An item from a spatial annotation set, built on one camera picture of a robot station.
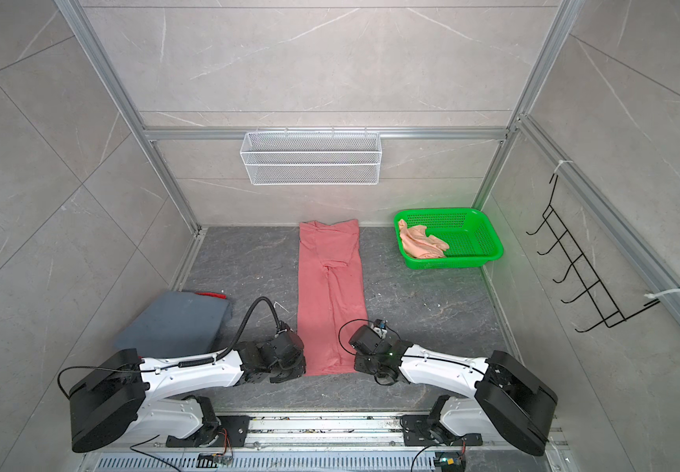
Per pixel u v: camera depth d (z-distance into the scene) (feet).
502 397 1.41
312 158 3.30
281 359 2.14
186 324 2.86
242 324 2.08
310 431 2.45
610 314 1.93
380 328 2.57
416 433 2.39
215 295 3.24
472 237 3.84
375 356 2.14
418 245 3.38
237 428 2.40
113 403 1.36
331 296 3.21
